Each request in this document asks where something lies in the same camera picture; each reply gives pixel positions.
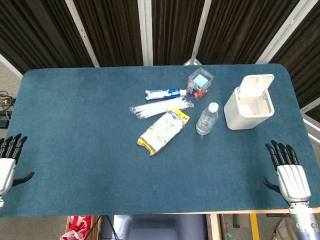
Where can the blue felt table mat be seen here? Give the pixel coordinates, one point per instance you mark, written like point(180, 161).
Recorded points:
point(87, 137)

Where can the blue white toothpaste tube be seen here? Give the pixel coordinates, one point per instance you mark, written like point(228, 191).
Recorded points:
point(162, 94)

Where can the pack of white straws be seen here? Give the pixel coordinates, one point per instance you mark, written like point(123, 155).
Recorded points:
point(157, 108)

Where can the dark brown curtain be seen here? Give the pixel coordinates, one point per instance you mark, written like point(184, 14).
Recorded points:
point(115, 30)

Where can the white lidded trash bin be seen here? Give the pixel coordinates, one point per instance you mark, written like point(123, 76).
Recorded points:
point(237, 115)

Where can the black power box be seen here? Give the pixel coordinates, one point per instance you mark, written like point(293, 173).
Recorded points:
point(4, 120)

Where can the white metal frame post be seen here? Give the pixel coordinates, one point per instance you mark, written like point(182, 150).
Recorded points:
point(282, 32)
point(145, 32)
point(200, 32)
point(82, 32)

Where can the yellow white wipes pack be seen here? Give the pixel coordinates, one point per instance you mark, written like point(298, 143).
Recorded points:
point(162, 131)

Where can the red white patterned bag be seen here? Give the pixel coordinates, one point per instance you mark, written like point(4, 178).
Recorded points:
point(76, 226)

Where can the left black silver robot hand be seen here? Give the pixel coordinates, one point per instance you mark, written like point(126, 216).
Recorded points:
point(7, 172)

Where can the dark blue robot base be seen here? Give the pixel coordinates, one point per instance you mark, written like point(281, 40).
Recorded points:
point(155, 227)

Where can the light blue cube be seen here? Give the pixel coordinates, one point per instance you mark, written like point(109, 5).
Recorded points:
point(201, 81)

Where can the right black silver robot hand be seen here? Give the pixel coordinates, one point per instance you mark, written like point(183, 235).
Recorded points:
point(292, 182)

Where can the clear plastic water bottle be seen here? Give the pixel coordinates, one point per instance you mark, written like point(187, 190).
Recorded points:
point(207, 120)

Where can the clear plastic box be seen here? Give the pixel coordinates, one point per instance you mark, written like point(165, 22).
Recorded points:
point(200, 85)

